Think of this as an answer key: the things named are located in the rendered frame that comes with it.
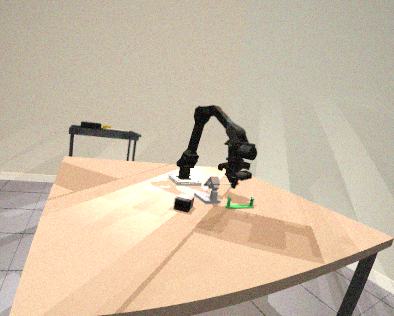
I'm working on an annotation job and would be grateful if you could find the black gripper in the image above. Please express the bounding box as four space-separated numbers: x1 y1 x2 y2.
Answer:
218 156 252 190

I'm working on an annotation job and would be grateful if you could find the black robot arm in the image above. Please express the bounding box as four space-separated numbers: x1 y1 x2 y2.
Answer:
176 105 257 180

